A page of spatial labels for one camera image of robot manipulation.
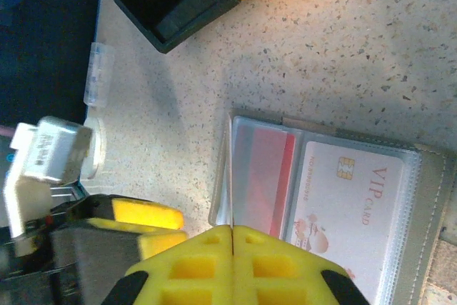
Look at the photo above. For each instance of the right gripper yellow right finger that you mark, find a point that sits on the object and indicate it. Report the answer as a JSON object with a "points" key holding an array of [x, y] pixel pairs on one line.
{"points": [[278, 276]]}

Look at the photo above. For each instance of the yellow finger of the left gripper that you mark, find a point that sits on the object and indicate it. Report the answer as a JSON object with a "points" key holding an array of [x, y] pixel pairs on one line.
{"points": [[107, 244], [150, 214]]}

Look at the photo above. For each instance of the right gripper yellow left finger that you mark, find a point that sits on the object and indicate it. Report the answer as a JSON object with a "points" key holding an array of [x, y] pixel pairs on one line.
{"points": [[193, 276]]}

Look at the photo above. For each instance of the white VIP card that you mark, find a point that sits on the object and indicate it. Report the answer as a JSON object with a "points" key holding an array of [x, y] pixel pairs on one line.
{"points": [[350, 212]]}

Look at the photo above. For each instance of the red card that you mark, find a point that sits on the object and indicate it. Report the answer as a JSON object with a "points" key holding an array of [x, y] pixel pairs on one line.
{"points": [[264, 176]]}

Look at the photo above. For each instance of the white tape roll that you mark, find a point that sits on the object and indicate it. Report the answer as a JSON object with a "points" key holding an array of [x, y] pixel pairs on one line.
{"points": [[98, 148]]}

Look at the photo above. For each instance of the clear plastic tube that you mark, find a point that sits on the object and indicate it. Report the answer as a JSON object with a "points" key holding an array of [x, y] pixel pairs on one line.
{"points": [[98, 73]]}

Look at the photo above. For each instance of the black plastic bin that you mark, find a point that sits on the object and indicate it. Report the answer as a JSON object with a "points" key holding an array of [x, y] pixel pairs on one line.
{"points": [[200, 8]]}

